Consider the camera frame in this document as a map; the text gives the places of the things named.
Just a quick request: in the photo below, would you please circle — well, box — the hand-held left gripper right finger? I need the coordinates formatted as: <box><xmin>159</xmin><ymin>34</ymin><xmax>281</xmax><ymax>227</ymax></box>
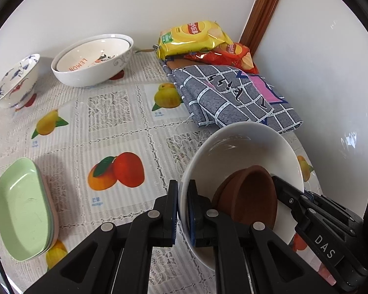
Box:
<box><xmin>187</xmin><ymin>180</ymin><xmax>341</xmax><ymax>294</ymax></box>

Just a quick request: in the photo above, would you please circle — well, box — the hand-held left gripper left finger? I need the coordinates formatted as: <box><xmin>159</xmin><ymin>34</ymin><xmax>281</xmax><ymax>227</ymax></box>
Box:
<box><xmin>25</xmin><ymin>180</ymin><xmax>179</xmax><ymax>294</ymax></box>

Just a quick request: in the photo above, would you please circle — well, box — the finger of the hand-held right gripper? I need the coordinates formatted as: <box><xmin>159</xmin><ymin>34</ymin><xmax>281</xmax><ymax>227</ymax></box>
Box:
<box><xmin>273</xmin><ymin>176</ymin><xmax>318</xmax><ymax>230</ymax></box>
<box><xmin>305</xmin><ymin>191</ymin><xmax>364</xmax><ymax>236</ymax></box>

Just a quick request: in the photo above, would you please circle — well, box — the small brown bowl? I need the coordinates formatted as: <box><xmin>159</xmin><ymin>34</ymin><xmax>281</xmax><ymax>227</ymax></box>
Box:
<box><xmin>218</xmin><ymin>165</ymin><xmax>278</xmax><ymax>230</ymax></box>
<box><xmin>211</xmin><ymin>174</ymin><xmax>234</xmax><ymax>210</ymax></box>

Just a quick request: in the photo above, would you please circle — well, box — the plain white bowl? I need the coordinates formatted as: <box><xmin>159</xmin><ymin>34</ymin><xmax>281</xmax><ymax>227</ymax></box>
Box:
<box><xmin>178</xmin><ymin>122</ymin><xmax>304</xmax><ymax>271</ymax></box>

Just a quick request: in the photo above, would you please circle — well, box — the fruit print lace tablecloth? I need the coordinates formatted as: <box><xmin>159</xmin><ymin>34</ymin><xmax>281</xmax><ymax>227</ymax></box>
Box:
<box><xmin>0</xmin><ymin>49</ymin><xmax>316</xmax><ymax>294</ymax></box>

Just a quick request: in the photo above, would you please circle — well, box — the blue-grey checked cloth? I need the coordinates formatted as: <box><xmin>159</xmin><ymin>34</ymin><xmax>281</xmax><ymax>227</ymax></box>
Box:
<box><xmin>159</xmin><ymin>58</ymin><xmax>304</xmax><ymax>134</ymax></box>

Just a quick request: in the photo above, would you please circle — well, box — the red chip bag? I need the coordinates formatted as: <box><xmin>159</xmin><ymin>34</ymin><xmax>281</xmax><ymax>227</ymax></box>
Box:
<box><xmin>184</xmin><ymin>42</ymin><xmax>260</xmax><ymax>74</ymax></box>

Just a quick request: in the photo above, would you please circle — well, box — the brown flat object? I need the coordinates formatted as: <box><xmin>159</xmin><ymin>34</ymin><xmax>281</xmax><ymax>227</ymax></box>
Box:
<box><xmin>167</xmin><ymin>60</ymin><xmax>197</xmax><ymax>69</ymax></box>

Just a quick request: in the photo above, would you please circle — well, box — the large white bowl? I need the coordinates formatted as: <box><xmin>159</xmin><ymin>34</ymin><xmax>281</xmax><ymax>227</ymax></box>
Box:
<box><xmin>51</xmin><ymin>34</ymin><xmax>134</xmax><ymax>88</ymax></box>

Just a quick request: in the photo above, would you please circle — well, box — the yellow chip bag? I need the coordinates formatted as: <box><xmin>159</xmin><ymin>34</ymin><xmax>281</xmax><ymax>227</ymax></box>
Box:
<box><xmin>156</xmin><ymin>20</ymin><xmax>234</xmax><ymax>59</ymax></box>

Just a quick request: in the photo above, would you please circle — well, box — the white fruit print bowl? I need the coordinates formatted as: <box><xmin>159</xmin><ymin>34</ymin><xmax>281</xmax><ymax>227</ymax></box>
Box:
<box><xmin>56</xmin><ymin>38</ymin><xmax>131</xmax><ymax>72</ymax></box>

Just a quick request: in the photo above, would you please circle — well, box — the wooden door trim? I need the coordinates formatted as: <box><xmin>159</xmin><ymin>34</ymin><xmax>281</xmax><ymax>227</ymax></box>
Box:
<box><xmin>241</xmin><ymin>0</ymin><xmax>289</xmax><ymax>56</ymax></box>

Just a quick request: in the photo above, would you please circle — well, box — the blue crane pattern bowl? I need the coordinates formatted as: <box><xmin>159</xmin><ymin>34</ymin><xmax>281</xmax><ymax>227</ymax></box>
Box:
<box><xmin>0</xmin><ymin>53</ymin><xmax>40</xmax><ymax>110</ymax></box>

